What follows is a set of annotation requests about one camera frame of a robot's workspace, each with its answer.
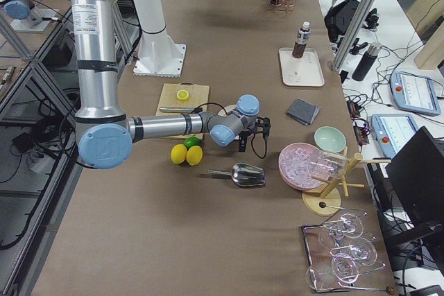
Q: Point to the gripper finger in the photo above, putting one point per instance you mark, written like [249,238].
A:
[242,145]

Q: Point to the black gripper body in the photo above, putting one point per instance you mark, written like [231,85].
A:
[242,143]

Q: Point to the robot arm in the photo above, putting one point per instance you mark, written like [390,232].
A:
[104,133]

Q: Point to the cream rabbit tray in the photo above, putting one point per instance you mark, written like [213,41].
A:
[301,72]

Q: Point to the tea bottle on tray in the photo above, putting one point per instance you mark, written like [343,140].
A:
[301,40]

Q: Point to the metal scoop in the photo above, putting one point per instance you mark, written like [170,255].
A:
[243,175]

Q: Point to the yellow lemon far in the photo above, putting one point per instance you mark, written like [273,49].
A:
[194,155]

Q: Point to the yellow lemon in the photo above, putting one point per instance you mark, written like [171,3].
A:
[178,153]
[194,155]

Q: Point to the green lime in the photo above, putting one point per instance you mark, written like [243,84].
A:
[191,142]

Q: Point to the pink bowl with ice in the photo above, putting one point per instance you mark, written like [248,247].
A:
[302,164]

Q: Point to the grey folded cloth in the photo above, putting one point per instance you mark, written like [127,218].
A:
[303,112]

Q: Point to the yellow lemon near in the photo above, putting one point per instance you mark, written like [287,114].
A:
[178,153]

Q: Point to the half lemon slice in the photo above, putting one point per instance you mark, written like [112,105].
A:
[182,95]

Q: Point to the steel cylinder black cap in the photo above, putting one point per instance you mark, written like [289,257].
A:
[176,109]

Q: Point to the green bowl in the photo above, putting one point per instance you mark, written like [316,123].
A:
[330,139]

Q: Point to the wooden glass tree stand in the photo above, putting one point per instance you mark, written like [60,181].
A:
[326,199]

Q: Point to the wine glass upper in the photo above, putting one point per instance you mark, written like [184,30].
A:
[346,226]

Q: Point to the wine glass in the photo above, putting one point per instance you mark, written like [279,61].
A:
[339,272]
[359,249]
[346,226]

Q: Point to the black thermos bottle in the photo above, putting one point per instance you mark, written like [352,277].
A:
[366,61]

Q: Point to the black equipment case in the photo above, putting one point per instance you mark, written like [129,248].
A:
[338,18]

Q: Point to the wine glass lower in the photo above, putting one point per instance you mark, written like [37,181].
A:
[339,272]

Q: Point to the wine glass middle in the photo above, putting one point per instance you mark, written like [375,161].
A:
[359,249]

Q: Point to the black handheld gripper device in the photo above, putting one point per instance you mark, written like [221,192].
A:
[371,20]

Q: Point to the black monitor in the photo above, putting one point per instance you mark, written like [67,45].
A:
[416,175]

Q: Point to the aluminium frame post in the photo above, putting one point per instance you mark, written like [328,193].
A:
[351,33]

